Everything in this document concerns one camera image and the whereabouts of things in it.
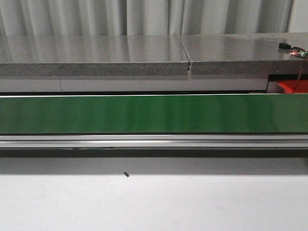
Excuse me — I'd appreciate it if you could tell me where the green conveyor belt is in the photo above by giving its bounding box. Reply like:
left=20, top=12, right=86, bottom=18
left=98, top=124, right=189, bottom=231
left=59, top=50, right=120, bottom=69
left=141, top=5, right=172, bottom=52
left=0, top=94, right=308, bottom=134

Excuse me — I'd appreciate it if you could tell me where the aluminium conveyor side rail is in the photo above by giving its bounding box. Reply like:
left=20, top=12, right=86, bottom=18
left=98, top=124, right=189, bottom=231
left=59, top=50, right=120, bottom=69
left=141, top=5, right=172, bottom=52
left=0, top=134, right=308, bottom=149

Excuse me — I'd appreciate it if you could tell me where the red plastic bin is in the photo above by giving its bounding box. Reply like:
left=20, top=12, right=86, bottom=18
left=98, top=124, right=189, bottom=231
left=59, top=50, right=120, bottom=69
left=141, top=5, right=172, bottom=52
left=278, top=80, right=308, bottom=94

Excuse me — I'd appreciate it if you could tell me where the black plug connector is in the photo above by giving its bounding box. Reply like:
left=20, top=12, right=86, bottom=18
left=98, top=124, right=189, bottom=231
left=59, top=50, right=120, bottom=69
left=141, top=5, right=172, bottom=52
left=279, top=43, right=292, bottom=50

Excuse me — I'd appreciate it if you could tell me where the grey stone counter slab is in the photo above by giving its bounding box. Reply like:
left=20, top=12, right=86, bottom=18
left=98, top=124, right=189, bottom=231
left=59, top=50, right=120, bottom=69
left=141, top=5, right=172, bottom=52
left=0, top=36, right=189, bottom=77

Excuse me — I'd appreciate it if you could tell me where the grey pleated curtain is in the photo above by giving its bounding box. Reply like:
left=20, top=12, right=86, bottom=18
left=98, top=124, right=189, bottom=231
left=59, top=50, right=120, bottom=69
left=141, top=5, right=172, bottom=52
left=0, top=0, right=294, bottom=36

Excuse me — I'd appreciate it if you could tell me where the thin red wire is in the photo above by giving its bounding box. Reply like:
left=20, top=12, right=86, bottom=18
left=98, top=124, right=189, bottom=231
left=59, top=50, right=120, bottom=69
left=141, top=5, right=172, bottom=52
left=291, top=55, right=307, bottom=94

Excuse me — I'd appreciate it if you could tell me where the small green circuit board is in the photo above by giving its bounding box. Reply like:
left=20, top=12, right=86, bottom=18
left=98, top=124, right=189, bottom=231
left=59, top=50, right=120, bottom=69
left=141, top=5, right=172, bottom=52
left=290, top=49, right=308, bottom=58

